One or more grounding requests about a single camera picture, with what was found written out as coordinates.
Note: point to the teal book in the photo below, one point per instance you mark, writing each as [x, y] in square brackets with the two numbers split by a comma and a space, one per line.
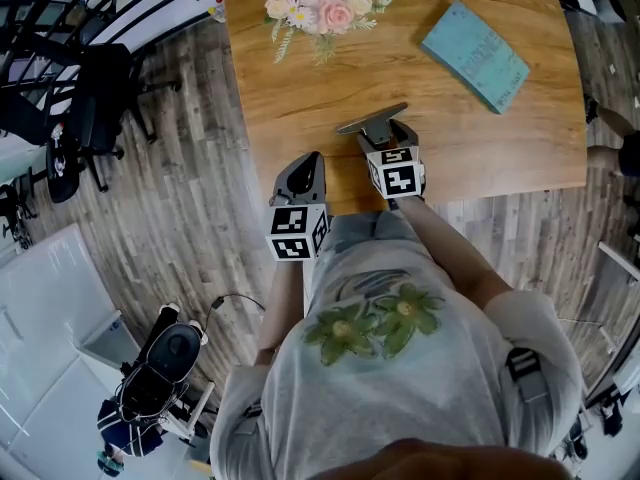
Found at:
[475, 55]

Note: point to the pink flower bouquet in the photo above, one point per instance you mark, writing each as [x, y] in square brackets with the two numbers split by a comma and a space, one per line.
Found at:
[325, 3]

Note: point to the person's right forearm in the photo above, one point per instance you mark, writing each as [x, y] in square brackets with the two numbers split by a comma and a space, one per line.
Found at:
[450, 253]

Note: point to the small yellow bottle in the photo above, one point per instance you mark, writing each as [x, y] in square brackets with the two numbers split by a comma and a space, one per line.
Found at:
[218, 14]

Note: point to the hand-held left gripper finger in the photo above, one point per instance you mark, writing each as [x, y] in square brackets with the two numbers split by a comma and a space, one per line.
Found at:
[286, 180]
[320, 183]

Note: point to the white flower-print shirt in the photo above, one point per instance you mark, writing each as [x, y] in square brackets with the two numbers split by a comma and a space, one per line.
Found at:
[400, 388]

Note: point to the black metal railing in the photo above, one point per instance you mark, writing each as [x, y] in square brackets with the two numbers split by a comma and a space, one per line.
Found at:
[100, 3]

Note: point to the white table leg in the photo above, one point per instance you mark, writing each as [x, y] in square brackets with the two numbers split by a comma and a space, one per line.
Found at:
[309, 288]

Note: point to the grey trousers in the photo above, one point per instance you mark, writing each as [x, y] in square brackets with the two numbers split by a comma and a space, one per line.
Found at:
[360, 230]

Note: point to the person's left forearm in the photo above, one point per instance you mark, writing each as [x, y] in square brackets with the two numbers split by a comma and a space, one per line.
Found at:
[280, 308]

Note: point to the white desk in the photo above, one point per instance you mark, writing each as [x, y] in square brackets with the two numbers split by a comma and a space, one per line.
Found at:
[45, 343]

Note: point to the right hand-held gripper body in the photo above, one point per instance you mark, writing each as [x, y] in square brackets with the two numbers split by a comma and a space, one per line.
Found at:
[400, 175]

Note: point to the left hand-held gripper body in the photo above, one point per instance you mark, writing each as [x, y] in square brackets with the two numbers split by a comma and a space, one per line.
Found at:
[295, 228]

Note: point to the black office chair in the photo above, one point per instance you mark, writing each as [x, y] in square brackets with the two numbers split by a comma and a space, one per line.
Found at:
[105, 98]
[30, 108]

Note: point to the black round seat with sticker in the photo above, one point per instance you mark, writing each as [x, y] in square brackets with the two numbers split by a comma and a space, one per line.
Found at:
[62, 165]

